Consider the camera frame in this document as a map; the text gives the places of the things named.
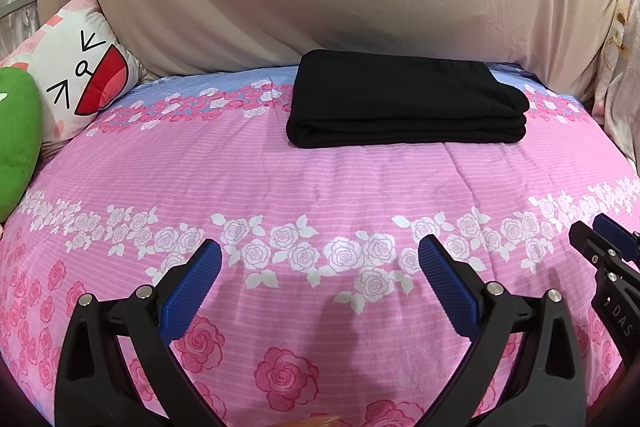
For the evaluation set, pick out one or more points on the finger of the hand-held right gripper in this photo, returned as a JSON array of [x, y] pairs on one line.
[[617, 234], [585, 239]]

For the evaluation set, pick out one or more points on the silvery curtain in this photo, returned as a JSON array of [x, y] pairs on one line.
[[17, 2]]

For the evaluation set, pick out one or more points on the white cartoon face pillow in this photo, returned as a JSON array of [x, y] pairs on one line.
[[80, 67]]

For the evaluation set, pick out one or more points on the green plush toy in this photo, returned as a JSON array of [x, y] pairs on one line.
[[15, 137]]

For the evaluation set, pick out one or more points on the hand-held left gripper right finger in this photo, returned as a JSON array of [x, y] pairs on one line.
[[450, 287]]

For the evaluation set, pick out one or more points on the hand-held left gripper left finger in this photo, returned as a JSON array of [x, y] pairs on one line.
[[192, 292]]

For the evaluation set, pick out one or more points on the printed plush blanket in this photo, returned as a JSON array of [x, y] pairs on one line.
[[620, 57]]

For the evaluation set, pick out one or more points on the black pants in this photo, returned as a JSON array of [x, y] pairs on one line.
[[400, 102]]

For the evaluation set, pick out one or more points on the pink floral bed sheet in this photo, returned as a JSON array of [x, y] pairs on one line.
[[300, 207]]

